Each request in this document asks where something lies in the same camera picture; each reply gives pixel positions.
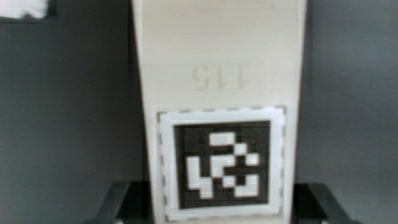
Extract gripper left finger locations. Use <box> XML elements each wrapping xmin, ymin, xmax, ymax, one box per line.
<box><xmin>82</xmin><ymin>181</ymin><xmax>153</xmax><ymax>224</ymax></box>

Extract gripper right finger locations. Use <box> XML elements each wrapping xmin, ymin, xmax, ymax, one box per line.
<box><xmin>292</xmin><ymin>183</ymin><xmax>363</xmax><ymax>224</ymax></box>

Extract white desk top tray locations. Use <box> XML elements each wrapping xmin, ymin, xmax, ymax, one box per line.
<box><xmin>0</xmin><ymin>0</ymin><xmax>50</xmax><ymax>19</ymax></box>

